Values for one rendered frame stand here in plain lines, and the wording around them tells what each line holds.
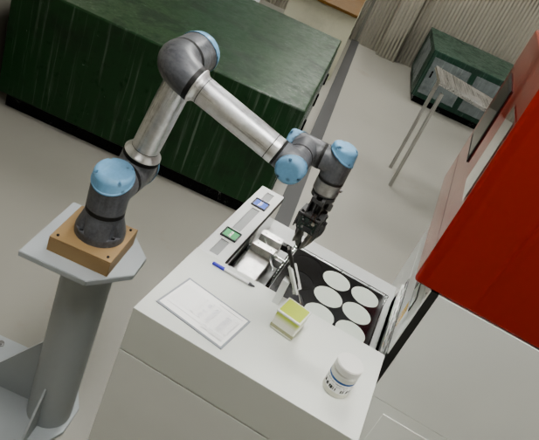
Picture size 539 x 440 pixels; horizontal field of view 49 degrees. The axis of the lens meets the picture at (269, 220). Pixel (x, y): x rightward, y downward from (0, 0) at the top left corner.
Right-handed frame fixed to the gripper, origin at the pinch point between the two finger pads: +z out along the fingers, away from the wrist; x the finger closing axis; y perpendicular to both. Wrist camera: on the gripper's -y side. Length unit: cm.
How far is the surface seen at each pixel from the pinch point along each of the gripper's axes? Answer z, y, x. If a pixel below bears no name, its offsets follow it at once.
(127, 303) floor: 107, -46, -69
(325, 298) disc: 17.3, -7.1, 13.9
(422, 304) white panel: -10.0, 10.8, 37.8
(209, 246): 10.6, 10.7, -23.0
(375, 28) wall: 88, -777, -156
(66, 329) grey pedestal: 53, 31, -51
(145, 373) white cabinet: 27, 49, -14
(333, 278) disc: 17.5, -19.8, 12.3
